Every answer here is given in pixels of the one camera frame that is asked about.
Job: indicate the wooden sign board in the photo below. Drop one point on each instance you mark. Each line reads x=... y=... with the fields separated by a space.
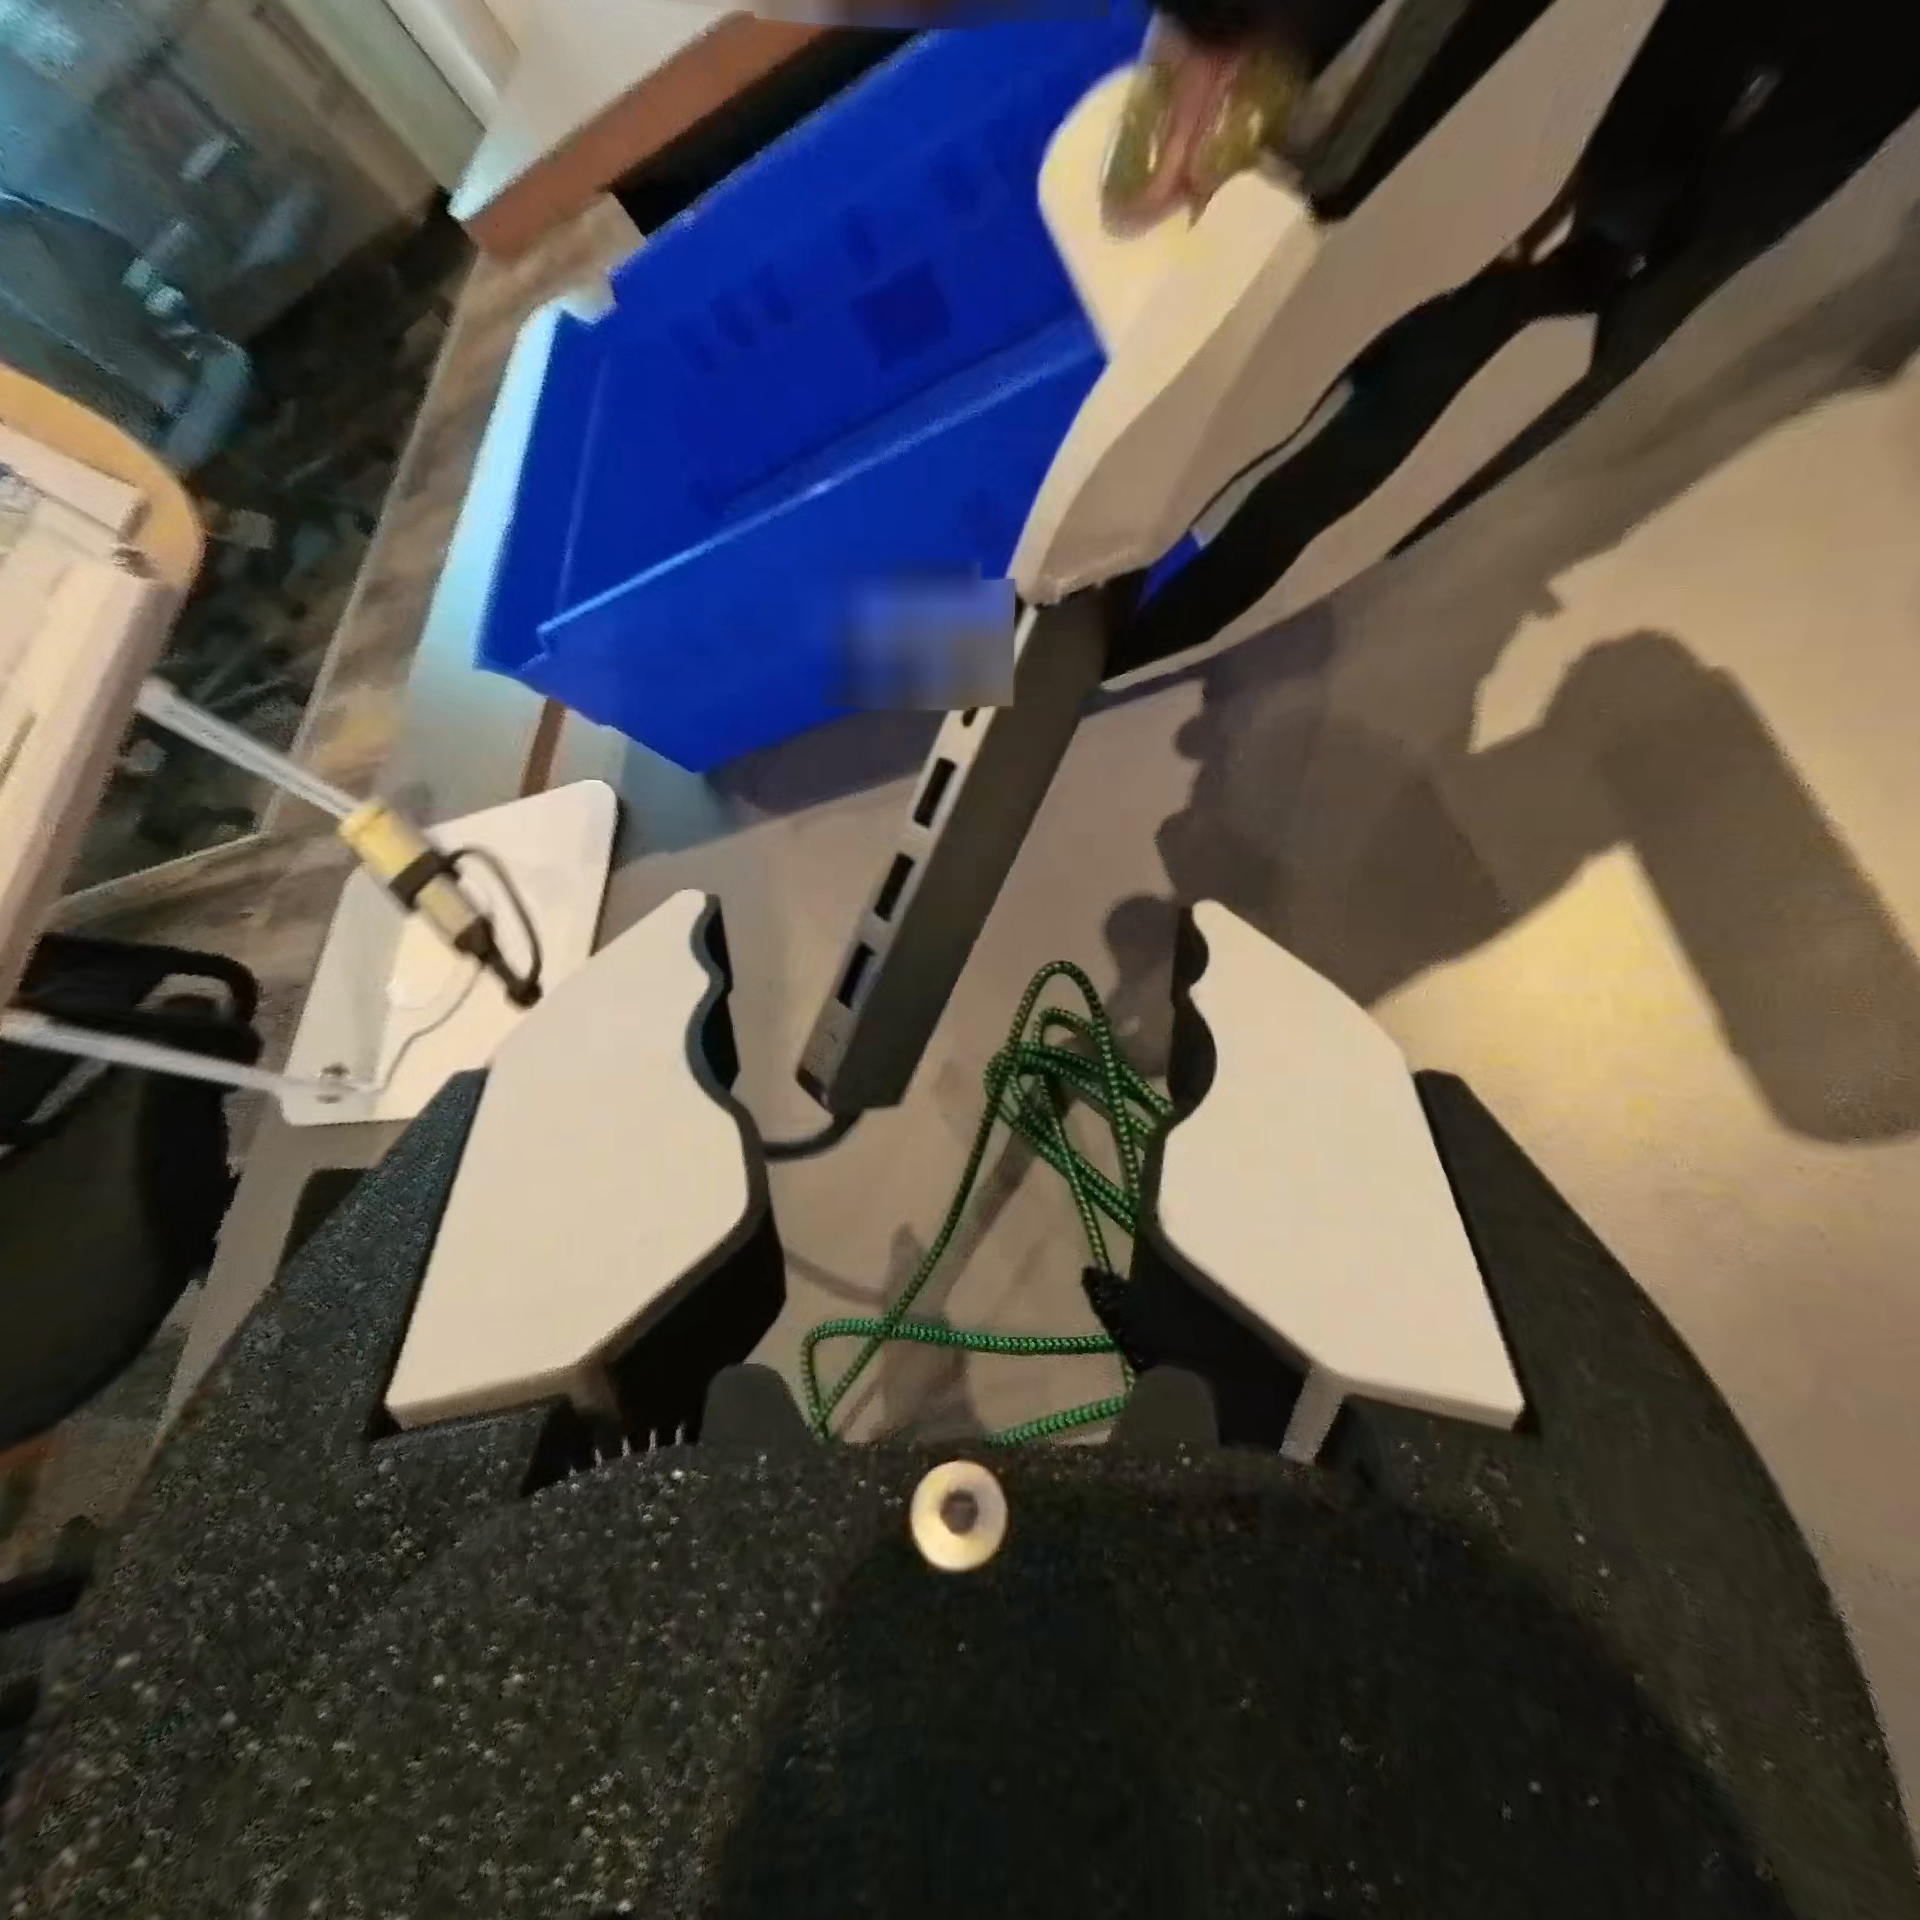
x=165 y=511

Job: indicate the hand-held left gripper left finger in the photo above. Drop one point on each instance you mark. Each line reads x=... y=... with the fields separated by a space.
x=570 y=1184

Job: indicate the grey usb hub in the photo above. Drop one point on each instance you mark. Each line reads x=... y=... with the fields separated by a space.
x=975 y=841

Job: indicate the blue plastic storage bin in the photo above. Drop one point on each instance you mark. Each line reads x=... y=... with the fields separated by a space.
x=720 y=450

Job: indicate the black office chair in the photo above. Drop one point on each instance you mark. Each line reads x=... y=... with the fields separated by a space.
x=105 y=1201

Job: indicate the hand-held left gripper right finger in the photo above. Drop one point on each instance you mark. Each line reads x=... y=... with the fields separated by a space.
x=1320 y=1184

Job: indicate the white lamp stand base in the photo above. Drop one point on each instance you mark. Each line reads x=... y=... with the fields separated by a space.
x=450 y=931

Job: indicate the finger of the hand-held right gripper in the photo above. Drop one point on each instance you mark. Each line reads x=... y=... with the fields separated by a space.
x=1184 y=331
x=1470 y=435

